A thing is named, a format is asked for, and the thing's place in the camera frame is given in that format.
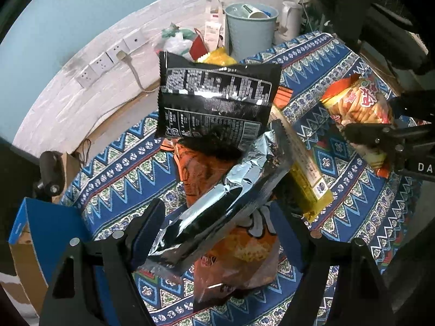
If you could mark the black office chair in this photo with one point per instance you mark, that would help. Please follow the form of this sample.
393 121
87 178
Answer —
356 6

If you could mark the white paper cup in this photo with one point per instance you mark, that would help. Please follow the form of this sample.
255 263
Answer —
258 14

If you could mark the small cardboard box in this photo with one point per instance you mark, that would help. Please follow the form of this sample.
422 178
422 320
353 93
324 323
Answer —
71 173

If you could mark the white paper carrier bag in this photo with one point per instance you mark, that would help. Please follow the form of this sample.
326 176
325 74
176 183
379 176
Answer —
212 30

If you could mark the large black snack packet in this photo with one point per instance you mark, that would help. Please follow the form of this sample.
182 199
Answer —
217 108

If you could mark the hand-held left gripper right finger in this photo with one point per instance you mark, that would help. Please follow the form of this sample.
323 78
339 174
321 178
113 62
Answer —
289 241

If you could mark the black curtain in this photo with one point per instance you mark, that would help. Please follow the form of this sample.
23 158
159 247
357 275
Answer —
17 193

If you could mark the large orange chip packet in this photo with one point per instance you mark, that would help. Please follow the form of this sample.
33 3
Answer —
238 258

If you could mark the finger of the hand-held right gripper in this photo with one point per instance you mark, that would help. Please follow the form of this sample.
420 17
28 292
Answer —
370 134
414 108

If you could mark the white wall socket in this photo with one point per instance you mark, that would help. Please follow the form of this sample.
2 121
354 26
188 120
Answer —
137 40
85 77
114 49
101 65

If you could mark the light blue waste bin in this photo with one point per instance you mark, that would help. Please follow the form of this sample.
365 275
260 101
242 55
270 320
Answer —
248 37

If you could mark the silver foil snack packet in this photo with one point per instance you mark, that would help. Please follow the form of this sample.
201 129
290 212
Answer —
217 210

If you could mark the long yellow snack packet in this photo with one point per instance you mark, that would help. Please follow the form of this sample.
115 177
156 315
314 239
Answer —
312 186

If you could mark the blue patterned tablecloth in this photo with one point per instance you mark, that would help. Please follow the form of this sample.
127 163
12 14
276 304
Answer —
112 183

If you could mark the dark orange patterned snack packet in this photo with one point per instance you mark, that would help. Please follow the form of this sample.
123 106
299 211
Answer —
200 176

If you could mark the blue cardboard box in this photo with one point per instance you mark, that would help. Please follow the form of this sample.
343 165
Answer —
44 220

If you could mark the crumpled plastic rubbish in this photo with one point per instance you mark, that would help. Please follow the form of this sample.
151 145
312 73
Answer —
175 42

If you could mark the white electric kettle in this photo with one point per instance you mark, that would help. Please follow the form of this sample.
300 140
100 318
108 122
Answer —
289 20

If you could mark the small yellow snack packet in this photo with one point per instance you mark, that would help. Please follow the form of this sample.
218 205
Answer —
219 57

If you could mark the red cracker snack packet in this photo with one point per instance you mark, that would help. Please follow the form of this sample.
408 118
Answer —
360 105

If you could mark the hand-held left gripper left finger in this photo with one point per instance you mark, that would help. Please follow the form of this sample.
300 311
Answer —
149 234

